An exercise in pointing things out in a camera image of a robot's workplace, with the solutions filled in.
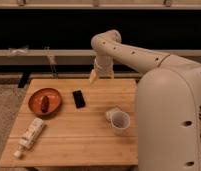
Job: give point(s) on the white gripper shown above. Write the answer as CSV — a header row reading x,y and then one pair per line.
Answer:
x,y
103,66

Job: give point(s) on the brown food item in bowl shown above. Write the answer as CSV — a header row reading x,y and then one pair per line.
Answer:
x,y
45,104

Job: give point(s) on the orange ceramic bowl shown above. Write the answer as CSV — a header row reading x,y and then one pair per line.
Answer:
x,y
55,101

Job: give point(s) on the white tube bottle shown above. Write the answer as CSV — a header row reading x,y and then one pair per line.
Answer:
x,y
29,137

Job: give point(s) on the black smartphone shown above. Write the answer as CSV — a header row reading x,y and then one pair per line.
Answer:
x,y
78,99

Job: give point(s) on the wooden table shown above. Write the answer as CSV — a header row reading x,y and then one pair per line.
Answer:
x,y
77,136

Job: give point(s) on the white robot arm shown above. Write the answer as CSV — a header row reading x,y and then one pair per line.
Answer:
x,y
167,102

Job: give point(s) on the white plastic cup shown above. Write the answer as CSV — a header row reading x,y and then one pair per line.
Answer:
x,y
120,122

